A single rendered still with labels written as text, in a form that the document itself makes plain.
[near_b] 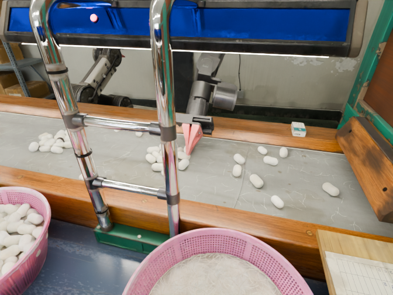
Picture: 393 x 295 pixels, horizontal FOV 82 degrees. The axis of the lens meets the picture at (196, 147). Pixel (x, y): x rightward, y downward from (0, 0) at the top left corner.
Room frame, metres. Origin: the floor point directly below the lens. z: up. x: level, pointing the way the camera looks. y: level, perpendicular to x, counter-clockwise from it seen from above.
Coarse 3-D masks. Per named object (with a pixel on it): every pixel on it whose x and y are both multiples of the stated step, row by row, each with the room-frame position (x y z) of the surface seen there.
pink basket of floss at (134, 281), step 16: (176, 240) 0.24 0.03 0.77; (208, 240) 0.25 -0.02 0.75; (240, 240) 0.25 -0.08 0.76; (256, 240) 0.24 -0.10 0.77; (160, 256) 0.22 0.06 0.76; (176, 256) 0.23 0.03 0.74; (240, 256) 0.23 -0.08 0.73; (256, 256) 0.22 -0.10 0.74; (272, 256) 0.21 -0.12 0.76; (144, 272) 0.19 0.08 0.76; (160, 272) 0.20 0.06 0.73; (272, 272) 0.20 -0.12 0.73; (288, 272) 0.19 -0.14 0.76; (128, 288) 0.16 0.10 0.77; (144, 288) 0.18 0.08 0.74; (288, 288) 0.18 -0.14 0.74; (304, 288) 0.16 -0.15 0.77
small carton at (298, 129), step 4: (292, 124) 0.64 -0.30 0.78; (296, 124) 0.64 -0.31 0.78; (300, 124) 0.64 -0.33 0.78; (292, 128) 0.62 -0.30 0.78; (296, 128) 0.61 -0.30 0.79; (300, 128) 0.61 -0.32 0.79; (304, 128) 0.61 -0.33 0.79; (292, 132) 0.61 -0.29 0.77; (296, 132) 0.60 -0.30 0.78; (300, 132) 0.60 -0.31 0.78; (304, 132) 0.59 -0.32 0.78; (300, 136) 0.59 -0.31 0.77; (304, 136) 0.59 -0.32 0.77
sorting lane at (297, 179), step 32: (0, 128) 0.70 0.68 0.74; (32, 128) 0.70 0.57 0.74; (64, 128) 0.70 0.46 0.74; (96, 128) 0.70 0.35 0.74; (0, 160) 0.51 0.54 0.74; (32, 160) 0.51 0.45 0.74; (64, 160) 0.51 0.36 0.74; (96, 160) 0.51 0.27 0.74; (128, 160) 0.51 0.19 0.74; (192, 160) 0.51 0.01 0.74; (224, 160) 0.51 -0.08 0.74; (256, 160) 0.51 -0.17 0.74; (288, 160) 0.51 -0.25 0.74; (320, 160) 0.51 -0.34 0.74; (192, 192) 0.38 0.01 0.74; (224, 192) 0.38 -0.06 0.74; (256, 192) 0.38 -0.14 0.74; (288, 192) 0.38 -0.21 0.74; (320, 192) 0.38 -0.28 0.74; (352, 192) 0.38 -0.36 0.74; (320, 224) 0.29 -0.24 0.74; (352, 224) 0.29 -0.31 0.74; (384, 224) 0.29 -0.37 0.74
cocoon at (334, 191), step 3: (324, 183) 0.39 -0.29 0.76; (327, 183) 0.39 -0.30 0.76; (324, 186) 0.39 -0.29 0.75; (327, 186) 0.38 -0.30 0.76; (330, 186) 0.38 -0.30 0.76; (333, 186) 0.38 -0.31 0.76; (324, 189) 0.38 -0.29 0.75; (327, 189) 0.38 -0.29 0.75; (330, 189) 0.37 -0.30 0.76; (333, 189) 0.37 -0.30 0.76; (336, 189) 0.37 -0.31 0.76; (327, 192) 0.38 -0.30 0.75; (330, 192) 0.37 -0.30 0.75; (333, 192) 0.37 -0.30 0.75; (336, 192) 0.37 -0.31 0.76; (333, 195) 0.37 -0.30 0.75; (336, 195) 0.37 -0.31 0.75
